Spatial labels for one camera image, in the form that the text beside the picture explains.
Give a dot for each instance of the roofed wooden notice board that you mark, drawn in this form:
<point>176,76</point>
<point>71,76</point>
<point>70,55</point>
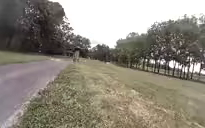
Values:
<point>76,55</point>

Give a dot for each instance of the mown grass field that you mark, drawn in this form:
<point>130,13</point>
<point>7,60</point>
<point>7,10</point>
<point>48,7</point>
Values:
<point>116,96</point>

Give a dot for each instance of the row of trees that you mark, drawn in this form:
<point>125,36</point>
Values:
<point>170,40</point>

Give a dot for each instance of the group of large trees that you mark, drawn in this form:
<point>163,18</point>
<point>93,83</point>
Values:
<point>33,30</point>

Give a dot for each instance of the grey asphalt road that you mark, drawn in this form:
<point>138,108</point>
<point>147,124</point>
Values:
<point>13,86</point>

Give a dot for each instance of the grass field beyond road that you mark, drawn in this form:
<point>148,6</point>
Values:
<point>10,57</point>

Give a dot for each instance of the pale road edge strip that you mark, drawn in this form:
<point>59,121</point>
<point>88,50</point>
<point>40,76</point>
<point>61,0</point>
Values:
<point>15,117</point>

